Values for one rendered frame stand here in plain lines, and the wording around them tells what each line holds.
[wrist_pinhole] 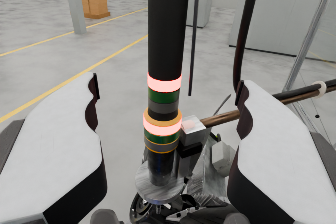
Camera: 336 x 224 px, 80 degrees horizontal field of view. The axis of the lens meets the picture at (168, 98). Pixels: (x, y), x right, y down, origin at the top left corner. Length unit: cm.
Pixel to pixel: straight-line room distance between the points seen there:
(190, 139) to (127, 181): 185
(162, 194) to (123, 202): 169
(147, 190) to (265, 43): 559
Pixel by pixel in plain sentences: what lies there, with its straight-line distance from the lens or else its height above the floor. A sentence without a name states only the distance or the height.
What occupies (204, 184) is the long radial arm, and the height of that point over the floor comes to 114.
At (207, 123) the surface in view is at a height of 154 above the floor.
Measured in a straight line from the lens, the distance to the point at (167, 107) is 20.
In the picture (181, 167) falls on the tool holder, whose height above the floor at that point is 148.
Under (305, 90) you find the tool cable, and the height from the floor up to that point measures 155.
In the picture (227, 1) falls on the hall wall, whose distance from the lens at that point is 1234.
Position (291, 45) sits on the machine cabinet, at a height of 27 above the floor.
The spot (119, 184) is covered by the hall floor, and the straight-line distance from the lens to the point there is 208.
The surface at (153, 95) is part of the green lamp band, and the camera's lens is 20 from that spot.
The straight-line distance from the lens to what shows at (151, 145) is 24.
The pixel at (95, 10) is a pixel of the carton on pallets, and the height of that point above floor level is 29.
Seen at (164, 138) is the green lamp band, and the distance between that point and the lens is 22.
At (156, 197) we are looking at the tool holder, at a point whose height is 146.
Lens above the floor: 171
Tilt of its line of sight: 33 degrees down
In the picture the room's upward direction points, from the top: 3 degrees clockwise
